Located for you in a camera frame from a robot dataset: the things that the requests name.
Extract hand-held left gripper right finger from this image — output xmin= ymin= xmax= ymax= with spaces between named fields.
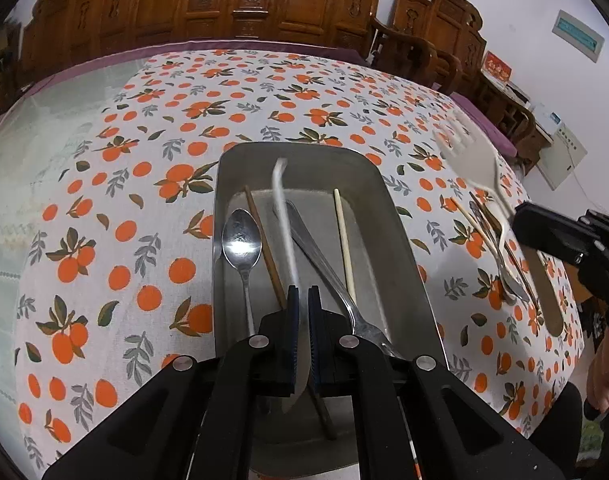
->
xmin=307 ymin=285 xmax=568 ymax=480

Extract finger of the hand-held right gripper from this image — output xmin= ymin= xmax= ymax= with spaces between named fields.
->
xmin=513 ymin=202 xmax=593 ymax=263

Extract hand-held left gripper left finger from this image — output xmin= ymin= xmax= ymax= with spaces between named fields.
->
xmin=42 ymin=285 xmax=301 ymax=480

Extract brown chopstick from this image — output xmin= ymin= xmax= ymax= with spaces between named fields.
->
xmin=243 ymin=185 xmax=338 ymax=441
xmin=502 ymin=237 xmax=543 ymax=313

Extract white plastic spoon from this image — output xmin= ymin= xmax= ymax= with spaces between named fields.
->
xmin=527 ymin=247 xmax=570 ymax=338
xmin=272 ymin=157 xmax=310 ymax=413

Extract metal tray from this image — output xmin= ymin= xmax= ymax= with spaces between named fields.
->
xmin=212 ymin=141 xmax=448 ymax=480

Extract cream chopstick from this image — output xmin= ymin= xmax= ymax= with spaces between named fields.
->
xmin=451 ymin=196 xmax=490 ymax=246
xmin=333 ymin=188 xmax=358 ymax=306

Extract metal spoon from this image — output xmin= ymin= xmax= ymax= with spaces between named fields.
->
xmin=221 ymin=208 xmax=262 ymax=336

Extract white plastic fork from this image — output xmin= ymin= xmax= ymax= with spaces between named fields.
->
xmin=433 ymin=119 xmax=518 ymax=221

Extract person's right hand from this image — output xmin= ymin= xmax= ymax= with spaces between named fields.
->
xmin=586 ymin=345 xmax=609 ymax=418

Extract wooden side table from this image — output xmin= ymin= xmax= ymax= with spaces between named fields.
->
xmin=485 ymin=72 xmax=555 ymax=173

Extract white router box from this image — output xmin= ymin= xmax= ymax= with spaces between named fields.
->
xmin=532 ymin=105 xmax=563 ymax=133

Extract square purple armchair cushion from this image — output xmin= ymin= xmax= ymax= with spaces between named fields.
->
xmin=452 ymin=95 xmax=519 ymax=157

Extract person's dark trousers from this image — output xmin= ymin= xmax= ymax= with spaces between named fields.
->
xmin=527 ymin=382 xmax=605 ymax=480

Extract orange print tablecloth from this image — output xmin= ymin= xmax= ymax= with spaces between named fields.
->
xmin=12 ymin=47 xmax=585 ymax=468

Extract grey electrical panel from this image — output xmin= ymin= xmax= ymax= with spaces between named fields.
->
xmin=552 ymin=9 xmax=605 ymax=64

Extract carved wooden armchair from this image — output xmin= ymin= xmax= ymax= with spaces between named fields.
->
xmin=369 ymin=0 xmax=535 ymax=161

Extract carved wooden sofa bench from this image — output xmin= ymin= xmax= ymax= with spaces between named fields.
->
xmin=0 ymin=0 xmax=385 ymax=111

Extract white wall distribution box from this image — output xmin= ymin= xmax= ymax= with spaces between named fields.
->
xmin=535 ymin=120 xmax=589 ymax=191

